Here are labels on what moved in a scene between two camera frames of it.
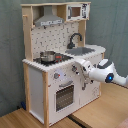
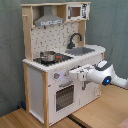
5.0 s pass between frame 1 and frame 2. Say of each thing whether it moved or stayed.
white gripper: moved
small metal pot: stayed
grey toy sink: stayed
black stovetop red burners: stayed
